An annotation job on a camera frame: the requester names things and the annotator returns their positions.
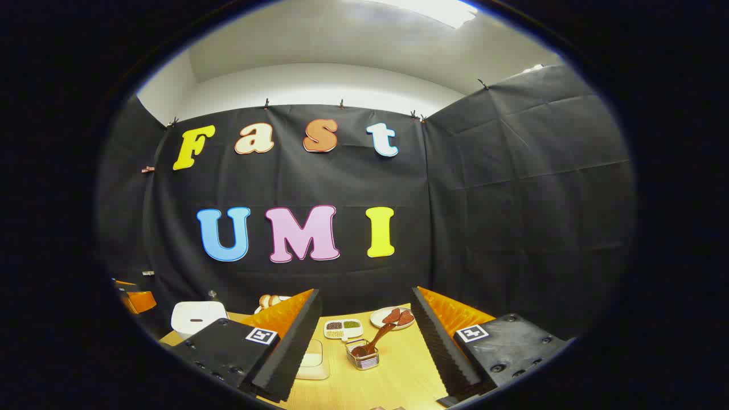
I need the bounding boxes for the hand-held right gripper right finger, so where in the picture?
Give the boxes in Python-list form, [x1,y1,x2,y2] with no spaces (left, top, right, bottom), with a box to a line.
[410,286,573,408]

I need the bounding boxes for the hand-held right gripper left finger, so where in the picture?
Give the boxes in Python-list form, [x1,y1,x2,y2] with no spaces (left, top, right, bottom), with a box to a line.
[171,289,323,404]

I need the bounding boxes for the clear rice container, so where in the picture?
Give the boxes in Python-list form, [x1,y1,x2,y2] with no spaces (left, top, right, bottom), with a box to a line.
[296,339,330,380]

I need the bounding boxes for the white rice cooker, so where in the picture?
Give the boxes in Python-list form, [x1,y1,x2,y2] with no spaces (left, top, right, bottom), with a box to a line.
[171,301,230,341]

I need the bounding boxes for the brown wooden spoon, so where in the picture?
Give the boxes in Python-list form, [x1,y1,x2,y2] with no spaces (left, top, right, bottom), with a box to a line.
[351,322,396,358]

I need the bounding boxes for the wire chopstick holder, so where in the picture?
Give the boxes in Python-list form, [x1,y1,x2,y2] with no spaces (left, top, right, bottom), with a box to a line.
[345,338,380,371]

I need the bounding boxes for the white toaster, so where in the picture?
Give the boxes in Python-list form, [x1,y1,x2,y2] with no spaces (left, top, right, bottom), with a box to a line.
[255,296,292,315]

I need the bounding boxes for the white divided grain dish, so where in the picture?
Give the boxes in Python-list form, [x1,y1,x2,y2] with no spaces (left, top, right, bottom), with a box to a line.
[323,319,364,341]

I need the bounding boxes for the white round plate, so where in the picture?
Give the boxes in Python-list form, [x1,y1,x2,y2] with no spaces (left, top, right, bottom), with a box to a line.
[370,306,416,330]

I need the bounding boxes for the black backdrop cloth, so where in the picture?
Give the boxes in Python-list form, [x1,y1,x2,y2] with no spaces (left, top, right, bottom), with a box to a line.
[97,64,636,342]

